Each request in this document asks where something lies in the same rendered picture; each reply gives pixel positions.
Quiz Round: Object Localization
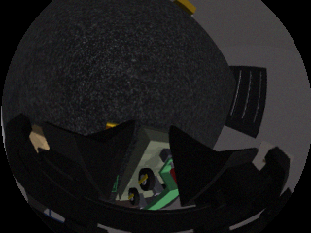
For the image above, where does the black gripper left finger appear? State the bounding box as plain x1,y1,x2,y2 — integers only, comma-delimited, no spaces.
42,119,136,201

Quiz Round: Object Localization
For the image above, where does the green wheeled trolley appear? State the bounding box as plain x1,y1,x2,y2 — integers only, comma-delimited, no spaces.
128,158,179,211

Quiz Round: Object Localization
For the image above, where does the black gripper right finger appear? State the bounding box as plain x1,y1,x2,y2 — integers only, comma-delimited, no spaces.
168,125,258,207

